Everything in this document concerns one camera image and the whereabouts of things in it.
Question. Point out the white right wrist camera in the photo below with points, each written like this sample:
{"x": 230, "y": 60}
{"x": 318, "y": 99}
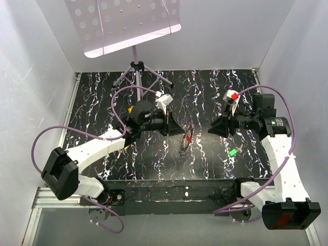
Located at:
{"x": 232, "y": 98}

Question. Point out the perforated music stand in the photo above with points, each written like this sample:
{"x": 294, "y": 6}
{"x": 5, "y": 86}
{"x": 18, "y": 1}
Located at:
{"x": 105, "y": 27}

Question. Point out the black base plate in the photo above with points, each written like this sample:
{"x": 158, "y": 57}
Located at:
{"x": 163, "y": 197}

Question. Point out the yellow green toy block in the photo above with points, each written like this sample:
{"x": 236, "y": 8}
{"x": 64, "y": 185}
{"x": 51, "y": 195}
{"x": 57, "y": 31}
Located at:
{"x": 130, "y": 109}

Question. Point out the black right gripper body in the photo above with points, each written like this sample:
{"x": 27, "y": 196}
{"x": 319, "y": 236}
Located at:
{"x": 239, "y": 120}

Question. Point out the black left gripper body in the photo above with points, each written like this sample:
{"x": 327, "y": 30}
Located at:
{"x": 161, "y": 122}

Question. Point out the green tagged key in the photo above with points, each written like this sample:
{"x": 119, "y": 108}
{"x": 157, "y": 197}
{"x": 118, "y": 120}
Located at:
{"x": 234, "y": 151}

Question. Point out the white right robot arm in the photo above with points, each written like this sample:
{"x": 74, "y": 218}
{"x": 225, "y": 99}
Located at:
{"x": 283, "y": 201}

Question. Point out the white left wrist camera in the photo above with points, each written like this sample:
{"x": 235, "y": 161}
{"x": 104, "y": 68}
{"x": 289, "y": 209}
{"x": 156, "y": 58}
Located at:
{"x": 164, "y": 101}

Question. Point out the aluminium frame rail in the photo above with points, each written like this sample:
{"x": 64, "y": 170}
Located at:
{"x": 44, "y": 199}

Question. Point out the yellow tagged key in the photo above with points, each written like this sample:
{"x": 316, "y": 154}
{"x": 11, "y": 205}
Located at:
{"x": 122, "y": 151}

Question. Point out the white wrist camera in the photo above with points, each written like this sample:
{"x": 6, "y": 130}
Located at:
{"x": 164, "y": 101}
{"x": 232, "y": 98}

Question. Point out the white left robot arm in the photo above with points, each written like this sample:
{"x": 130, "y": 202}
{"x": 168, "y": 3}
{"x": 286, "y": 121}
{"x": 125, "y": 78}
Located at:
{"x": 63, "y": 170}

